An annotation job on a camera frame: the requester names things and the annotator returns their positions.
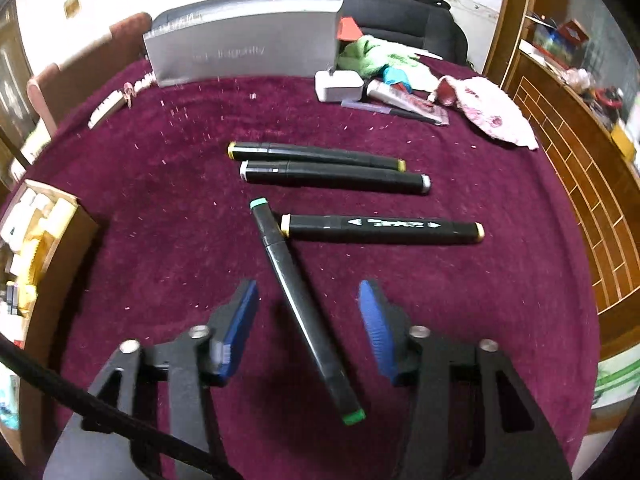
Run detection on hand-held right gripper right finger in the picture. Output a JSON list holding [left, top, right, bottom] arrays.
[[357, 280, 571, 480]]

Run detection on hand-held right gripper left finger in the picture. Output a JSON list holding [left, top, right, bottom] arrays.
[[82, 280, 261, 480]]

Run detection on black marker green caps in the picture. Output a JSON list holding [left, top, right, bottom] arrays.
[[250, 198, 366, 426]]

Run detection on cardboard box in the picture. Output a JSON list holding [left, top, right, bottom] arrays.
[[0, 180, 101, 461]]

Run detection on black marker yellow caps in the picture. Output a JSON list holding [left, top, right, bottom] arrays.
[[280, 213, 485, 246]]

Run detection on black marker grey caps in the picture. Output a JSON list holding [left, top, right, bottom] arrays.
[[240, 160, 432, 195]]

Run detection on black marker yellow-green caps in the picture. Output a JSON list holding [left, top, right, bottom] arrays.
[[227, 141, 407, 172]]

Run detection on toothbrush in clear pack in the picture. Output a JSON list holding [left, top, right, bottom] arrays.
[[362, 79, 451, 126]]

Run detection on white charger plug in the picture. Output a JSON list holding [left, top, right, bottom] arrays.
[[315, 70, 364, 104]]

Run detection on pink towel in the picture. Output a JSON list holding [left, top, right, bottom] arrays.
[[435, 75, 540, 151]]

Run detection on wooden brick-pattern counter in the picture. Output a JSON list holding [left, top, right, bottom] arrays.
[[482, 0, 640, 361]]

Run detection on green cloth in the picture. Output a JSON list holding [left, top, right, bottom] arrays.
[[337, 35, 421, 81]]

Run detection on silver grey box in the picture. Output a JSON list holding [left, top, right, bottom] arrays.
[[142, 0, 345, 89]]

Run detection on red bag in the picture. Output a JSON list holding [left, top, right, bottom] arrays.
[[336, 16, 362, 41]]

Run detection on brown chair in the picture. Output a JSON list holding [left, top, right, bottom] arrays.
[[27, 11, 154, 136]]

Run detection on yellow box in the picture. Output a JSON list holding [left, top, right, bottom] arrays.
[[611, 122, 639, 156]]

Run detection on red tool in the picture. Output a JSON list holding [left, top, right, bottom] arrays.
[[592, 87, 624, 111]]

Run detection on colourful printed box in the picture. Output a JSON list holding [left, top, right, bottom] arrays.
[[532, 19, 591, 59]]

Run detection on black cable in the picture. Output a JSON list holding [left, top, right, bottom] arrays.
[[0, 335, 241, 480]]

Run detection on key chain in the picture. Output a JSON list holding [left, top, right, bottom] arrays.
[[87, 72, 156, 130]]

